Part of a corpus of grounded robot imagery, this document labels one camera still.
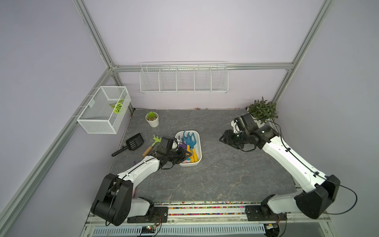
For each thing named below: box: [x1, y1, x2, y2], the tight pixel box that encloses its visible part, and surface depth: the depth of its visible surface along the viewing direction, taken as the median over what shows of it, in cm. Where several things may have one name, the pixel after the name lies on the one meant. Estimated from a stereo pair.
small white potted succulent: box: [145, 111, 159, 128], surface depth 107 cm
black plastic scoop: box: [111, 132, 145, 157], surface depth 103 cm
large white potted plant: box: [245, 96, 279, 127], surface depth 96 cm
